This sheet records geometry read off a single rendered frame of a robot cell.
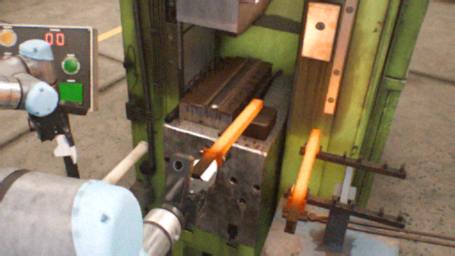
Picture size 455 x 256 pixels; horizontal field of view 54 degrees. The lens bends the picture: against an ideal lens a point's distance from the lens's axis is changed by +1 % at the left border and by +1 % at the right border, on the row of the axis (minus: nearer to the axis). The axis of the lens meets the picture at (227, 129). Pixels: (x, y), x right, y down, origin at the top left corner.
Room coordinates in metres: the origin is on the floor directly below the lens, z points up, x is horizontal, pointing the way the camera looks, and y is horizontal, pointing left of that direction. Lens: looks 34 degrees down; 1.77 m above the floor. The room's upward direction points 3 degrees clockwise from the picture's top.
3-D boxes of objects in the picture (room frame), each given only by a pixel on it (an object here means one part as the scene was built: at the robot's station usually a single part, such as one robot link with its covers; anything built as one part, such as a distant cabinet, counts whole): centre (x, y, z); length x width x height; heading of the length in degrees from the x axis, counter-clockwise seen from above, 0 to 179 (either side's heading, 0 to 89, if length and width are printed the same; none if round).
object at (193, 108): (1.47, 0.00, 0.96); 0.42 x 0.20 x 0.09; 159
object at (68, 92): (1.28, 0.52, 1.01); 0.07 x 0.05 x 0.07; 94
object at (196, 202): (0.68, 0.09, 1.11); 0.12 x 0.08 x 0.09; 159
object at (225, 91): (1.46, -0.02, 0.99); 0.42 x 0.05 x 0.01; 159
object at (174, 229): (0.61, 0.12, 1.12); 0.08 x 0.05 x 0.08; 69
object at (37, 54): (1.05, 0.50, 1.23); 0.09 x 0.08 x 0.11; 144
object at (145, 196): (1.52, 0.37, 0.36); 0.09 x 0.07 x 0.12; 69
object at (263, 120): (1.27, -0.11, 0.95); 0.12 x 0.08 x 0.06; 159
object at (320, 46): (1.28, -0.26, 1.27); 0.09 x 0.02 x 0.17; 69
